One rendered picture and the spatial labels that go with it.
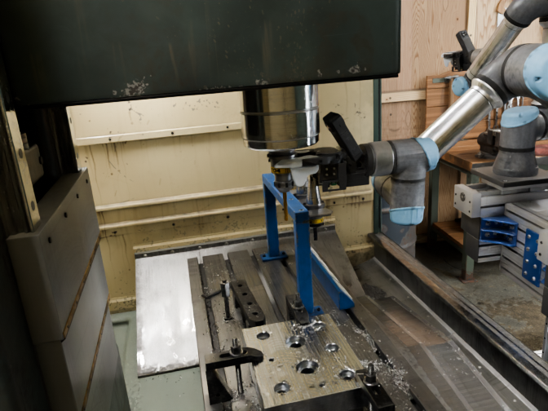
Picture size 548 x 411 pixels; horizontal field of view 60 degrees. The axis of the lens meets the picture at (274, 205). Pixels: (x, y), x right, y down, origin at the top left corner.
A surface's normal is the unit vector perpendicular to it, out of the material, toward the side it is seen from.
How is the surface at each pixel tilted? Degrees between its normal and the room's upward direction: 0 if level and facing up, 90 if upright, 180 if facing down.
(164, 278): 24
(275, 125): 90
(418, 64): 90
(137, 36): 90
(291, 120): 90
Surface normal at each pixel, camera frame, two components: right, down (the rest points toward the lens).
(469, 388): -0.04, -0.90
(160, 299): 0.02, -0.73
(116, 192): 0.22, 0.26
